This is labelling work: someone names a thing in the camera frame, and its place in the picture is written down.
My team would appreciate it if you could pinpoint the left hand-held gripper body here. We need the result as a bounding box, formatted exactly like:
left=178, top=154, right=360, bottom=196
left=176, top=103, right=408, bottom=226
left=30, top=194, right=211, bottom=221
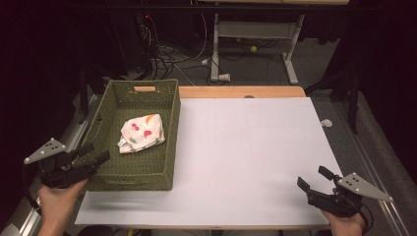
left=23, top=137, right=100, bottom=190

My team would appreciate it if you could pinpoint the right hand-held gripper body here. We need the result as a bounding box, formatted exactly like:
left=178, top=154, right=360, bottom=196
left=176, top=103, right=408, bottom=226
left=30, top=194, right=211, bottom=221
left=306, top=172, right=394, bottom=219

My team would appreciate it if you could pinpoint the green woven basket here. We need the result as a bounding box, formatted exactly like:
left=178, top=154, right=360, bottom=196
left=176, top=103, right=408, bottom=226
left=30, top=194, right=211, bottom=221
left=83, top=79, right=182, bottom=192

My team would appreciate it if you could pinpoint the white fruit print cloth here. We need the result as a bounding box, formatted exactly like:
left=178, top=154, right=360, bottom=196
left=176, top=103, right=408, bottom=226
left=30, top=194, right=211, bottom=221
left=117, top=113, right=166, bottom=154

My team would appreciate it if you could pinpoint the person's right hand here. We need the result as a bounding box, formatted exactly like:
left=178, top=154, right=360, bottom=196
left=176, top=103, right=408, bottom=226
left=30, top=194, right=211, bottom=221
left=321, top=186, right=367, bottom=234

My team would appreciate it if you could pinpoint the person's left hand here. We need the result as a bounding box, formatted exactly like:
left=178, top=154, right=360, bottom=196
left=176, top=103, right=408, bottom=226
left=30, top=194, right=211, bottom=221
left=37, top=178, right=89, bottom=227

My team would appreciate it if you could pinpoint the white table mat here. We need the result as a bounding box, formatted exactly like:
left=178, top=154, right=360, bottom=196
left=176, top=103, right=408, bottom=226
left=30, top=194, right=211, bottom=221
left=74, top=96, right=343, bottom=227

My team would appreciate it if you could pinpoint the black floor stand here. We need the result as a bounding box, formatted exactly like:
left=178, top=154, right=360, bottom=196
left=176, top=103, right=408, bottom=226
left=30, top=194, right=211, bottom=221
left=304, top=70, right=362, bottom=136

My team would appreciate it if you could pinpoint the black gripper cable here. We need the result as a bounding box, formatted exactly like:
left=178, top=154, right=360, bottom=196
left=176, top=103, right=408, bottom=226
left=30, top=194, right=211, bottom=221
left=359, top=204, right=376, bottom=236
left=21, top=162, right=43, bottom=212

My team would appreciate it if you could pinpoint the bundle of black cables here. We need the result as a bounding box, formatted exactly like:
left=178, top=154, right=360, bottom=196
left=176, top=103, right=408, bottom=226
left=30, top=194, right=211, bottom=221
left=137, top=13, right=230, bottom=87

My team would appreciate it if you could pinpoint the white cable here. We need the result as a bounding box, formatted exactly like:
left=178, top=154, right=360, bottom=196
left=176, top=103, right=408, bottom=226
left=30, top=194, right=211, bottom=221
left=191, top=13, right=209, bottom=61

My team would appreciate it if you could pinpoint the white desk frame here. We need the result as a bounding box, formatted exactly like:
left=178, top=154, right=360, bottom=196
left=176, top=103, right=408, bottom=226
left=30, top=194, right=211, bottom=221
left=209, top=12, right=307, bottom=86

